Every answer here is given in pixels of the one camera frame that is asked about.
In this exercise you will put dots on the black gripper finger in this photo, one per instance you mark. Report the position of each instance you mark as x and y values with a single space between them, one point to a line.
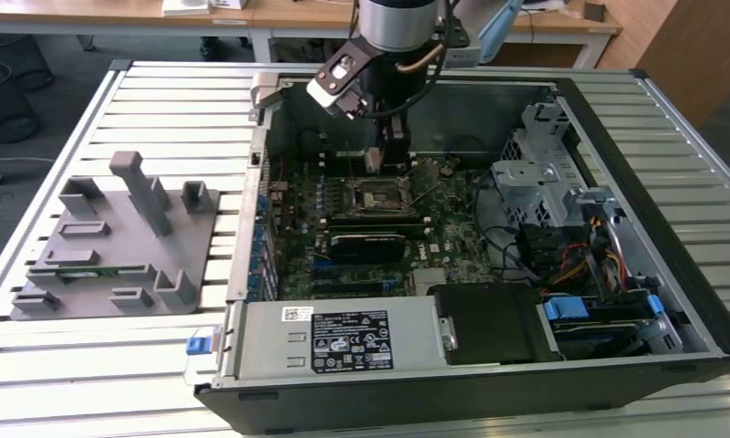
398 146

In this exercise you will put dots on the silver CPU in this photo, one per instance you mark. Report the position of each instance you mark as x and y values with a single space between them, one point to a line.
374 160

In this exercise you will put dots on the CPU socket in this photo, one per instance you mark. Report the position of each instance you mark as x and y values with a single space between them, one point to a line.
374 196

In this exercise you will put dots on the thin metal locking lever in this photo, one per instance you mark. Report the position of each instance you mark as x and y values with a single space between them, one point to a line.
425 190

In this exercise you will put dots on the green motherboard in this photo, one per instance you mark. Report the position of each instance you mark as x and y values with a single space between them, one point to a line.
456 228

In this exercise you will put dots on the silver drive cage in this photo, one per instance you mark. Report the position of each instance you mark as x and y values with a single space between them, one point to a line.
524 175

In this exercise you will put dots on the small black graphics card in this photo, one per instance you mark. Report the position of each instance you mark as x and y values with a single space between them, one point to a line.
365 250

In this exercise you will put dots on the small silver heatsink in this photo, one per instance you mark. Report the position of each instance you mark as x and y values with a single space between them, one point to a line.
430 279

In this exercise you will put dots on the wooden desk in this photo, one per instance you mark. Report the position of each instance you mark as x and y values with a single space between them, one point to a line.
560 25
97 20

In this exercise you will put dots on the black expansion slot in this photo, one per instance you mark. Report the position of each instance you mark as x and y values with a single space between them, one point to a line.
346 288

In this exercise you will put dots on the white labelled box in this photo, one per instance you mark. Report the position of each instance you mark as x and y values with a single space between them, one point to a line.
226 3

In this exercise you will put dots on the small dark box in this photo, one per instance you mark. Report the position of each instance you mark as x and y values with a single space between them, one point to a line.
594 11

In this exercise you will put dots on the black plastic shroud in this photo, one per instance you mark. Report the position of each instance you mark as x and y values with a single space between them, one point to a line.
493 319

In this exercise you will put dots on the blue disk carrier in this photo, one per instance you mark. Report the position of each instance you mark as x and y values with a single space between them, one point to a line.
565 310

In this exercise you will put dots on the silver power supply unit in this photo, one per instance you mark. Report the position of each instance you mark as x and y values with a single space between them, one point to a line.
268 337

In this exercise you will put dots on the wooden cabinet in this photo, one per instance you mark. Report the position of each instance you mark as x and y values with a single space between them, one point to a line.
693 55

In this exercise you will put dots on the grey parts rack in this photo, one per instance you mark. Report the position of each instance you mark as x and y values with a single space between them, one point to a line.
128 255

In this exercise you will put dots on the black disk drive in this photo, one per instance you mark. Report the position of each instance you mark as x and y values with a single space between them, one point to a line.
596 342

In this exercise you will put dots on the blue case latch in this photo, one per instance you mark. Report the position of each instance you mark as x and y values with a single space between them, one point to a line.
197 346

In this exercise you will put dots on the small blue clip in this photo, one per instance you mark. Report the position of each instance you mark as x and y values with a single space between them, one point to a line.
656 306

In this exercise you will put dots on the green RAM stick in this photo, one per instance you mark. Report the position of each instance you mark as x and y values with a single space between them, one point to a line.
106 271

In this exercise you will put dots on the black PC case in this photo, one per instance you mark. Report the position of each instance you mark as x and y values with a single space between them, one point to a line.
401 406

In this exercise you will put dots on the black mesh waste bin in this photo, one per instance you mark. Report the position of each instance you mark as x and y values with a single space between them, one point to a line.
5 114
26 59

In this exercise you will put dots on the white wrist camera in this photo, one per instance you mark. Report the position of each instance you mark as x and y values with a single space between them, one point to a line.
341 75

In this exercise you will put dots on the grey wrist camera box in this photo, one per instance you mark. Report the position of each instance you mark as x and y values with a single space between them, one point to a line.
462 55

